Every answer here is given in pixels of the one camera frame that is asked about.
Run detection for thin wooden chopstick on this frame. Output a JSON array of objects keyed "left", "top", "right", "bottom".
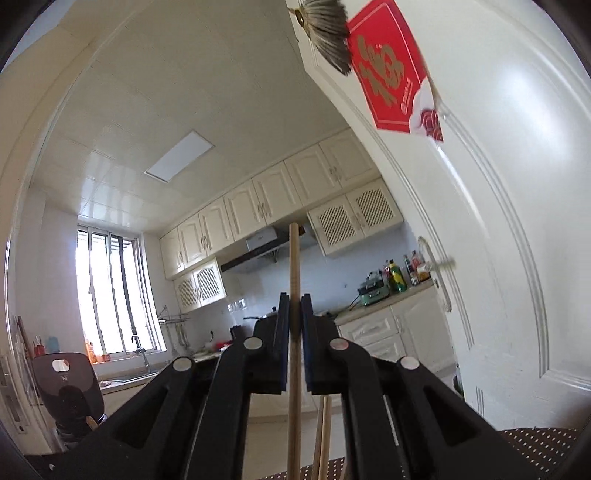
[{"left": 318, "top": 396, "right": 332, "bottom": 480}]

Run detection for kitchen faucet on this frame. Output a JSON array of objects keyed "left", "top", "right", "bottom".
[{"left": 131, "top": 334, "right": 151, "bottom": 374}]

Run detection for lower cream cabinets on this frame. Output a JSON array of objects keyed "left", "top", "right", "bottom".
[{"left": 102, "top": 282, "right": 456, "bottom": 419}]

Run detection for cream cabinets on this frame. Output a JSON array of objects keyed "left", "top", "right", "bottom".
[
  {"left": 160, "top": 130, "right": 404, "bottom": 314},
  {"left": 102, "top": 282, "right": 456, "bottom": 419}
]

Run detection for black electric kettle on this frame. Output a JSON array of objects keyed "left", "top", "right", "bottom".
[{"left": 229, "top": 325, "right": 247, "bottom": 342}]

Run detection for wooden chopstick on table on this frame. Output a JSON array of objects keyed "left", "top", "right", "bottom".
[{"left": 287, "top": 223, "right": 301, "bottom": 480}]

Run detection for black wok with lid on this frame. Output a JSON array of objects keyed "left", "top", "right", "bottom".
[{"left": 242, "top": 310, "right": 277, "bottom": 322}]

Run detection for green electric cooker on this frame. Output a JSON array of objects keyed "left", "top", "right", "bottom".
[{"left": 358, "top": 271, "right": 391, "bottom": 307}]

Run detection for green bottle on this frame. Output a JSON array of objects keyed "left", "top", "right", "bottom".
[{"left": 388, "top": 259, "right": 408, "bottom": 293}]

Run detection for window with bars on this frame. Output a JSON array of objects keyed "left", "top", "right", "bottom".
[{"left": 75, "top": 226, "right": 166, "bottom": 364}]

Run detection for brown polka dot tablecloth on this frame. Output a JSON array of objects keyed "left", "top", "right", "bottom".
[{"left": 257, "top": 426, "right": 581, "bottom": 480}]

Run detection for orange sauce bottle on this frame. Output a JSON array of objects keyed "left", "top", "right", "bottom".
[{"left": 412, "top": 250, "right": 431, "bottom": 282}]

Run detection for dark sauce bottle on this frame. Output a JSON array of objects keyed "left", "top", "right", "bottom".
[{"left": 404, "top": 255, "right": 420, "bottom": 286}]

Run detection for door strike plate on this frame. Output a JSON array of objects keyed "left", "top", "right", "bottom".
[{"left": 0, "top": 355, "right": 28, "bottom": 434}]

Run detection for range hood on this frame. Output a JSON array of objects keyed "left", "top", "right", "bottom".
[{"left": 219, "top": 227, "right": 290, "bottom": 273}]

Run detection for upper cream cabinets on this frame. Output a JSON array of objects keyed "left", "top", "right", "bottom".
[{"left": 160, "top": 130, "right": 404, "bottom": 314}]

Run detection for white door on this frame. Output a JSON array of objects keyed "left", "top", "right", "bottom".
[{"left": 285, "top": 0, "right": 591, "bottom": 432}]

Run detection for ceiling light panel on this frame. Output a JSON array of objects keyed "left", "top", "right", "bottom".
[{"left": 144, "top": 130, "right": 213, "bottom": 184}]

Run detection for red fu paper decoration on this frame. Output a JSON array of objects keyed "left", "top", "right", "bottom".
[{"left": 348, "top": 1, "right": 444, "bottom": 142}]

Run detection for feather duster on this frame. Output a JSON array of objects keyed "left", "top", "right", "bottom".
[{"left": 287, "top": 0, "right": 352, "bottom": 76}]

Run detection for wall utensil rack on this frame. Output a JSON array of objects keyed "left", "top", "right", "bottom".
[{"left": 157, "top": 305, "right": 193, "bottom": 358}]

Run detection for silver door handle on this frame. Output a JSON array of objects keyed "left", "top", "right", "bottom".
[{"left": 417, "top": 236, "right": 454, "bottom": 314}]

